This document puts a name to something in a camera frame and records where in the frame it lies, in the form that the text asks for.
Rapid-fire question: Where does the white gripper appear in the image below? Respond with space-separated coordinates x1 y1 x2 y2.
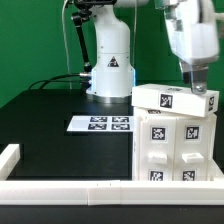
164 0 219 95

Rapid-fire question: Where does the black cable bundle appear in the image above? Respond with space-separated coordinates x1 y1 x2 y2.
27 72 92 91

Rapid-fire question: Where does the white block with tags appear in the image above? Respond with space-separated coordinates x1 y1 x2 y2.
132 84 219 117

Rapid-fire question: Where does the white cabinet door with knob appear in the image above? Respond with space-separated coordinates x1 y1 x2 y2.
137 115 176 181

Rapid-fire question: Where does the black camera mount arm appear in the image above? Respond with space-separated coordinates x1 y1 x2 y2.
70 0 101 74

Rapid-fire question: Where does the white U-shaped fence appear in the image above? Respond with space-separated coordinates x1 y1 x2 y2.
0 144 224 205

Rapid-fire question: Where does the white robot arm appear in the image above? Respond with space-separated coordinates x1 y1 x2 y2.
87 0 219 103

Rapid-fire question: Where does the white cable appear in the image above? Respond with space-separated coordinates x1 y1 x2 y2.
61 0 74 90

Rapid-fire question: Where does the white cabinet body box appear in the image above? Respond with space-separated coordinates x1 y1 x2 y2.
132 107 221 181

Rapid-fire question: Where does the flat white panel with tags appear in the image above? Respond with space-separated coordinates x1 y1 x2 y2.
67 116 134 132

